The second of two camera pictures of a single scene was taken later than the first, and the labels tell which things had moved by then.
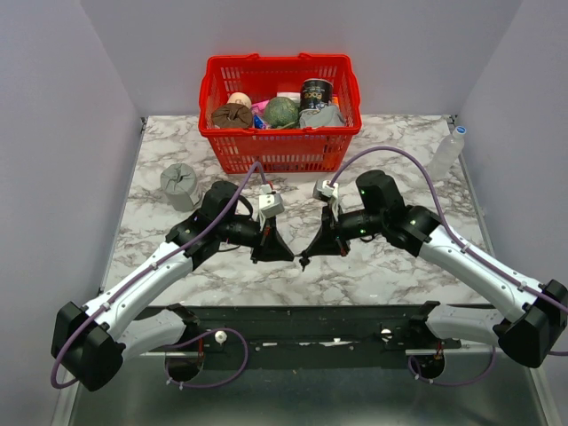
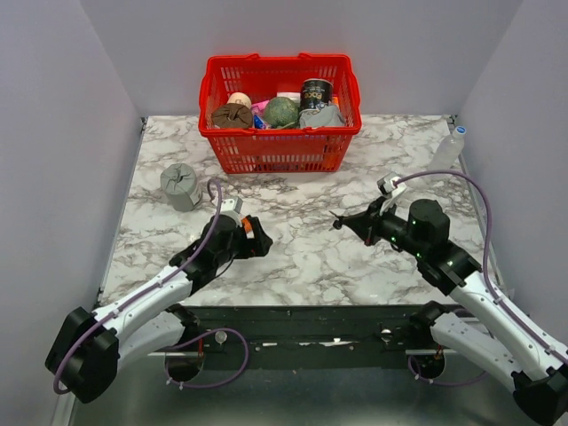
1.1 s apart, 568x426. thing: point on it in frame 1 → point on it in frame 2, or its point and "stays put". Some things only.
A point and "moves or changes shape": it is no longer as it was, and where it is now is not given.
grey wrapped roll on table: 178,182 stays put
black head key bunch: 303,262 moves or changes shape
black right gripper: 327,240 → 367,223
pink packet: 258,107 stays put
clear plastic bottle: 446,154 stays put
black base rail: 313,329 stays put
